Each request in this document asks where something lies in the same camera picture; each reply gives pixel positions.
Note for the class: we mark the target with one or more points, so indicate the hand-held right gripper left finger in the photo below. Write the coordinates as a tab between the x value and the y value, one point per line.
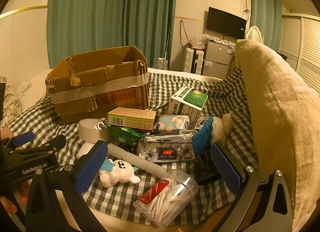
91	167

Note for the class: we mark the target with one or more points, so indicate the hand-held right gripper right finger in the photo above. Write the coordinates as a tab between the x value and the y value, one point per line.
226	169

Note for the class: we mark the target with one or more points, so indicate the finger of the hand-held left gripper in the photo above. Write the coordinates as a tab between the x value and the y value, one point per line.
56	142
23	138

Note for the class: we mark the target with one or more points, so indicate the white bottle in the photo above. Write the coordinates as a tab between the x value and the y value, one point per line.
86	148

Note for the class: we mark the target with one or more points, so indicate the black pouch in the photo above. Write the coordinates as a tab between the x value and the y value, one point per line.
205	169

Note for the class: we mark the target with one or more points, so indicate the white figurine with blue star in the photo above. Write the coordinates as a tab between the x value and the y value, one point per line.
117	172

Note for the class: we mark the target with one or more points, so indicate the white plastic tube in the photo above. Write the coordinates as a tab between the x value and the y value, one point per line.
135	158

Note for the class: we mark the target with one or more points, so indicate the green snack packet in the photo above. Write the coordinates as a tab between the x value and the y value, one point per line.
125	133

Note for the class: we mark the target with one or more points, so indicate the clear floss pick jar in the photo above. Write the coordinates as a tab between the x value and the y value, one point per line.
175	197

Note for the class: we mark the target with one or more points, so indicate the floral tissue pack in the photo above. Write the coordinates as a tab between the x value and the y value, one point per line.
150	149

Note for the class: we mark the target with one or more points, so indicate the small tan medicine box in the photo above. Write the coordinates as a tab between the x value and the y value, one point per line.
130	115

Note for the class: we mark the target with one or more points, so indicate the brown cardboard box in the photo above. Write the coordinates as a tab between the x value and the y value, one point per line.
112	97

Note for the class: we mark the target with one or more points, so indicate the green and white medicine box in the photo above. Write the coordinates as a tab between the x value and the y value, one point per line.
192	98

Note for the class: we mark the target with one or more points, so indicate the person's left hand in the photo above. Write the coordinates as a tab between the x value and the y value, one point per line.
6	205

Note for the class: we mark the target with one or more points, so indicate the grey tape roll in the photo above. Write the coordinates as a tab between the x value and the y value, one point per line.
87	132

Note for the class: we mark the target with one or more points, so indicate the blue white small package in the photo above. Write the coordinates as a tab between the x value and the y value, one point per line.
202	137

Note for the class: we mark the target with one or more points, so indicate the beige pillow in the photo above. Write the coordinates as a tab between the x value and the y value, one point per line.
275	112

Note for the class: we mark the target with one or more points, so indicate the checkered blanket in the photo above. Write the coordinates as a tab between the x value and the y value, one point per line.
175	81

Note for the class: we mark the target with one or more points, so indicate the grey mini fridge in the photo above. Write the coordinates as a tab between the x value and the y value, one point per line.
216	54

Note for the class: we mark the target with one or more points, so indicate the white suitcase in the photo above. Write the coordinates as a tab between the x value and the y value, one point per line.
188	59

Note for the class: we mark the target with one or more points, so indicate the large clear water bottle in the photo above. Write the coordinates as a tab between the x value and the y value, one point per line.
161	64

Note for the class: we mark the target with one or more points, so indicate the clear plastic bag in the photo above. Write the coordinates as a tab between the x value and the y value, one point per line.
197	43

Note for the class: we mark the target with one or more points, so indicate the wide green curtain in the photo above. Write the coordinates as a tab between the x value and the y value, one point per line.
100	16

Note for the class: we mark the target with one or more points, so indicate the white oval mirror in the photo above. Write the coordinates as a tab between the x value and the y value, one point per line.
256	34

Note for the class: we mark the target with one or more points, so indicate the white louvred wardrobe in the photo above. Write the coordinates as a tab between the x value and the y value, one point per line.
307	46

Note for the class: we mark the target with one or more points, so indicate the narrow green curtain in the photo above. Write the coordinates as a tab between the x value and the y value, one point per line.
265	16

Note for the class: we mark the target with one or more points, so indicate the black wall television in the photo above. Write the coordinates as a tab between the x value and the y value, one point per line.
225	23

